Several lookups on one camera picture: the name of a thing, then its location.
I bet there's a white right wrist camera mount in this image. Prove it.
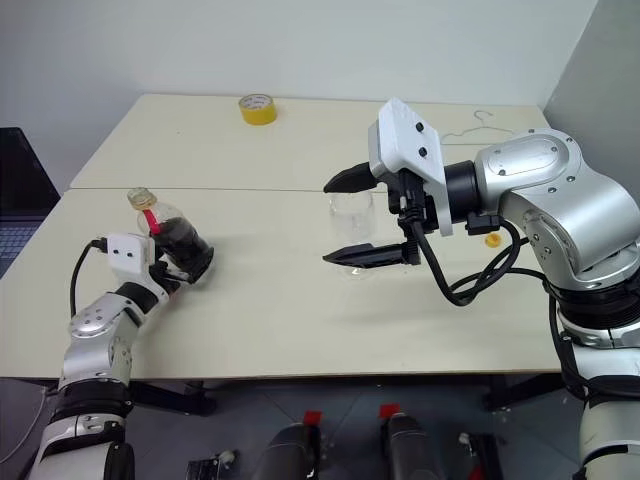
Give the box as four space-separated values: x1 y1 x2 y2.
367 97 455 237

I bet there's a white wire clothes hanger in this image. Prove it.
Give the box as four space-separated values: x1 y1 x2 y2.
439 109 539 146

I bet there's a dark laptop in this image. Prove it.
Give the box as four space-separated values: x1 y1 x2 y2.
0 127 64 279

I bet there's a dark drink plastic bottle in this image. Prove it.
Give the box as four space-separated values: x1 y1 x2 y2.
126 186 216 286

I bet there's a black caster bracket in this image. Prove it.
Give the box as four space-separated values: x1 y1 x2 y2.
457 432 504 480
187 448 239 480

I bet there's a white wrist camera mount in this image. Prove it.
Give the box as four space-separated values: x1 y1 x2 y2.
367 97 455 237
103 231 157 277

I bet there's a yellow tape roll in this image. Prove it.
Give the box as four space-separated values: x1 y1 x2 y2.
238 93 279 126

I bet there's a dark rounded shape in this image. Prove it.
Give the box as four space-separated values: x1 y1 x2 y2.
259 424 321 480
387 414 446 480

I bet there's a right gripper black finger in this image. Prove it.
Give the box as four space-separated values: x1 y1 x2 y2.
323 162 381 195
322 242 407 269

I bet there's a clear wine glass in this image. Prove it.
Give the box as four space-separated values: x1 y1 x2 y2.
327 191 379 282

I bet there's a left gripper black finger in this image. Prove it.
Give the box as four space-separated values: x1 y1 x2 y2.
158 258 200 286

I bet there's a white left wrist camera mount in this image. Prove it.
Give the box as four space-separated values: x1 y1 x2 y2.
103 231 157 277

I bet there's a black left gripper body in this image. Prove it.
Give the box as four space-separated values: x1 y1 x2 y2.
147 252 184 300

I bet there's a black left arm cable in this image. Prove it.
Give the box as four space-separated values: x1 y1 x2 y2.
69 238 109 319

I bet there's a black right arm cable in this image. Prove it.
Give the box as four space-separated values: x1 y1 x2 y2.
399 209 591 401

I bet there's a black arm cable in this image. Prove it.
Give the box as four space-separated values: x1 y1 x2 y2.
69 238 109 319
399 209 591 401

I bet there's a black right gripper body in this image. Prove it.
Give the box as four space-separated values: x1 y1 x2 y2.
383 169 435 266

